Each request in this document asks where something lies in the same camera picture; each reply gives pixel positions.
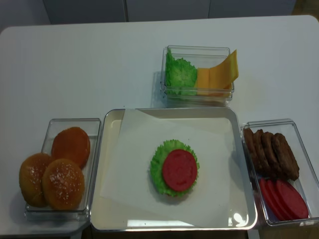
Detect brown meat patty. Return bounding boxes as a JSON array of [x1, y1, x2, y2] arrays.
[[254, 129, 271, 177], [271, 133, 300, 181], [243, 128, 260, 171], [261, 131, 283, 178]]

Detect flat yellow cheese slices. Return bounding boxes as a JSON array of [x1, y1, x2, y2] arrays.
[[194, 68, 229, 97]]

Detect leaning yellow cheese slice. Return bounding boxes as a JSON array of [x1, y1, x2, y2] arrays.
[[209, 50, 239, 89]]

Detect clear lettuce cheese container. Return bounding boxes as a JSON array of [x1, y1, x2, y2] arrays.
[[160, 45, 234, 106]]

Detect green lettuce leaf on tray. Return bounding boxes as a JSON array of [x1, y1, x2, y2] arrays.
[[150, 139, 200, 197]]

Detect green lettuce leaves in container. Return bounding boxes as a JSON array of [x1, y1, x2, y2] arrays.
[[165, 48, 197, 96]]

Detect white metal tray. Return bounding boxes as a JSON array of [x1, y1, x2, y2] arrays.
[[91, 107, 257, 231]]

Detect red tomato slice on tray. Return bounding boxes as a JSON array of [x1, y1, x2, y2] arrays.
[[162, 149, 197, 192]]

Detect clear bun container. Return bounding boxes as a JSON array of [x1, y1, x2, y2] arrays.
[[24, 119, 101, 222]]

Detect white parchment paper sheet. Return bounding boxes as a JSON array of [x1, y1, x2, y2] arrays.
[[99, 108, 246, 228]]

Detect orange bun bottom half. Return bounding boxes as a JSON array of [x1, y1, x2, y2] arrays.
[[51, 127, 91, 169]]

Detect right sesame bun top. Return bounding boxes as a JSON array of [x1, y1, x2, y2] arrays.
[[41, 158, 85, 211]]

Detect sesame bun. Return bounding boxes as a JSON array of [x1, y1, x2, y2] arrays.
[[19, 153, 54, 208], [41, 158, 85, 211]]

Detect left sesame bun top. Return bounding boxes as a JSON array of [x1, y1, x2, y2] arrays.
[[19, 153, 54, 208]]

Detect clear patty tomato container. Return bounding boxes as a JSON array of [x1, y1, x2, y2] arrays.
[[241, 119, 319, 227]]

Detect red tomato slice back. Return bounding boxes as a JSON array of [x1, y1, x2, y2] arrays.
[[259, 178, 285, 221]]

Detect red tomato slice middle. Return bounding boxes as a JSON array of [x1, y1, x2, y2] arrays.
[[266, 180, 293, 221]]

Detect red tomato slice front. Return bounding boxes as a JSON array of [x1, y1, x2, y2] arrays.
[[275, 180, 309, 219]]

